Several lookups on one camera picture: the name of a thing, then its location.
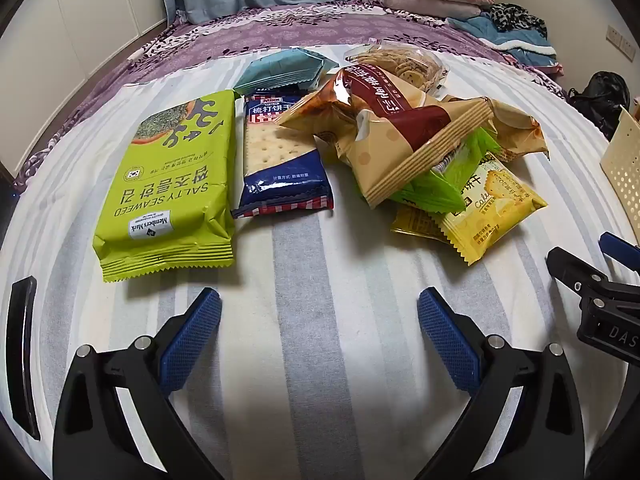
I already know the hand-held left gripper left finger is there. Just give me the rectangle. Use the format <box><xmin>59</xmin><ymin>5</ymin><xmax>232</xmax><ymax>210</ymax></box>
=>
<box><xmin>52</xmin><ymin>287</ymin><xmax>223</xmax><ymax>480</ymax></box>

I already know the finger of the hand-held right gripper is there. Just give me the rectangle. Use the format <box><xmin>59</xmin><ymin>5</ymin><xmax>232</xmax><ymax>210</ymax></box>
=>
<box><xmin>546</xmin><ymin>247</ymin><xmax>640</xmax><ymax>311</ymax></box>
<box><xmin>600</xmin><ymin>232</ymin><xmax>640</xmax><ymax>271</ymax></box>

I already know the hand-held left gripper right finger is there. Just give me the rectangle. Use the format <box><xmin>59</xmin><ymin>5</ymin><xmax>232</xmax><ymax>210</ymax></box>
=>
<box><xmin>417</xmin><ymin>287</ymin><xmax>586</xmax><ymax>480</ymax></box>

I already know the cream perforated plastic basket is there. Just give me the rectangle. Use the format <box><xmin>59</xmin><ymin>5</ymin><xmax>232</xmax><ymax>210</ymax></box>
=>
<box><xmin>599</xmin><ymin>107</ymin><xmax>640</xmax><ymax>226</ymax></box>

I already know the yellow cracker print packet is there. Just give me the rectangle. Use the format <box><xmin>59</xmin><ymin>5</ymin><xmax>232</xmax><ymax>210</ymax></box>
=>
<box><xmin>437</xmin><ymin>152</ymin><xmax>549</xmax><ymax>267</ymax></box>

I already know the green seaweed snack packet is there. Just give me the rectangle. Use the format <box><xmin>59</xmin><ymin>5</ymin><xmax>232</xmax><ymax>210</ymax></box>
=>
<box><xmin>92</xmin><ymin>89</ymin><xmax>237</xmax><ymax>283</ymax></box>

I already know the lime green snack packet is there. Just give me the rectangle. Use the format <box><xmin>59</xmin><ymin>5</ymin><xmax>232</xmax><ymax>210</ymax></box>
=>
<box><xmin>390</xmin><ymin>127</ymin><xmax>501</xmax><ymax>213</ymax></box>

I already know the blue cracker packet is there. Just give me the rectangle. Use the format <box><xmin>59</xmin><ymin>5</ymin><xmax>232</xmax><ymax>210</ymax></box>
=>
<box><xmin>231</xmin><ymin>91</ymin><xmax>335</xmax><ymax>219</ymax></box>

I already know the beige maroon snack packet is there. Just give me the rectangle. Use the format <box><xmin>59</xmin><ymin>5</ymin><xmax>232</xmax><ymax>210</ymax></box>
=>
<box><xmin>312</xmin><ymin>66</ymin><xmax>496</xmax><ymax>209</ymax></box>

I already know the clear cookie packet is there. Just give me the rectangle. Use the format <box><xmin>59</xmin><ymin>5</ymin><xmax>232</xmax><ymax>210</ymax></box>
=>
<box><xmin>345</xmin><ymin>42</ymin><xmax>451</xmax><ymax>96</ymax></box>

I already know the teal snack packet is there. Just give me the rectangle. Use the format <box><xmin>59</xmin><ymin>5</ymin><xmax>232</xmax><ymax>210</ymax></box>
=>
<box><xmin>232</xmin><ymin>46</ymin><xmax>341</xmax><ymax>97</ymax></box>

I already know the striped bed sheet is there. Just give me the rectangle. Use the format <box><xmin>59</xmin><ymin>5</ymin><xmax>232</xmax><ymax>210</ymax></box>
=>
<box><xmin>0</xmin><ymin>45</ymin><xmax>640</xmax><ymax>480</ymax></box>

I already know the black backpack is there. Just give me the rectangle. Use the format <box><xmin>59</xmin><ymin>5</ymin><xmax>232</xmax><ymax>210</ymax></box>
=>
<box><xmin>567</xmin><ymin>71</ymin><xmax>632</xmax><ymax>141</ymax></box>

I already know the teal fleece blanket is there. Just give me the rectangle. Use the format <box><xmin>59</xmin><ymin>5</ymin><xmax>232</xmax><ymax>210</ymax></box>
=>
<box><xmin>447</xmin><ymin>14</ymin><xmax>563</xmax><ymax>78</ymax></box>

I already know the leopard print cloth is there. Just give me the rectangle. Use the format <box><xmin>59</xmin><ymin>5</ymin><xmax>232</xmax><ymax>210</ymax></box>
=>
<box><xmin>487</xmin><ymin>2</ymin><xmax>548</xmax><ymax>38</ymax></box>

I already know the purple floral bedsheet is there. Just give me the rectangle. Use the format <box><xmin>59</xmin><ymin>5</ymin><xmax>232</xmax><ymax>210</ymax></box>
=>
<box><xmin>12</xmin><ymin>0</ymin><xmax>568</xmax><ymax>193</ymax></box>

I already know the white wardrobe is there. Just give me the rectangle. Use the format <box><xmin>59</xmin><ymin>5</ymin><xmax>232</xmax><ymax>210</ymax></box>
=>
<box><xmin>0</xmin><ymin>0</ymin><xmax>168</xmax><ymax>91</ymax></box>

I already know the wall socket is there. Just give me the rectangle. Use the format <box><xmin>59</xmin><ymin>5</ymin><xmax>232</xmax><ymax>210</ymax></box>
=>
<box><xmin>605</xmin><ymin>25</ymin><xmax>637</xmax><ymax>60</ymax></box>

